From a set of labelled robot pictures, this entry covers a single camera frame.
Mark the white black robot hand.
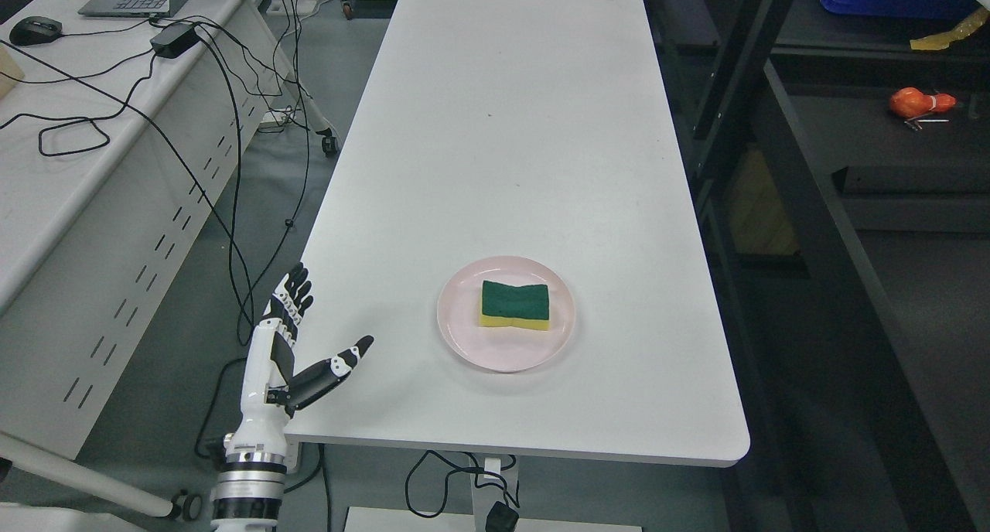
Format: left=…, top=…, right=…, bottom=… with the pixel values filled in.
left=225, top=263, right=374, bottom=462

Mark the green yellow sponge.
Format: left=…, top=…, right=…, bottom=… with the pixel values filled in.
left=478, top=281, right=551, bottom=331

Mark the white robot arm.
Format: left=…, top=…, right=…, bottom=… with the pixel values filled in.
left=210, top=433, right=288, bottom=531

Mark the dark metal shelf rack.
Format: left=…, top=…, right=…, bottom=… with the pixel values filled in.
left=648, top=0, right=988, bottom=531

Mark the pink round plate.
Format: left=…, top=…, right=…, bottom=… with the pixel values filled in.
left=436, top=256, right=577, bottom=373

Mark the black plug under table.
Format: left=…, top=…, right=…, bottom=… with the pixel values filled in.
left=483, top=501, right=520, bottom=532

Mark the white side desk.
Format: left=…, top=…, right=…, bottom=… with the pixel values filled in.
left=2, top=0, right=292, bottom=518

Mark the black power adapter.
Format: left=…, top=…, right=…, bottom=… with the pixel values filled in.
left=149, top=22, right=199, bottom=60

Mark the black computer mouse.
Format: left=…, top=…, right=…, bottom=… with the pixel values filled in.
left=9, top=16, right=64, bottom=46

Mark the orange plastic toy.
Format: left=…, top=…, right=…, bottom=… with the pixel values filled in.
left=888, top=86, right=958, bottom=120

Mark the yellow tape piece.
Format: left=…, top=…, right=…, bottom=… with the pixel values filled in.
left=909, top=6, right=989, bottom=52

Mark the black cable on desk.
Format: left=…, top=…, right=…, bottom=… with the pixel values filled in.
left=0, top=14, right=256, bottom=347

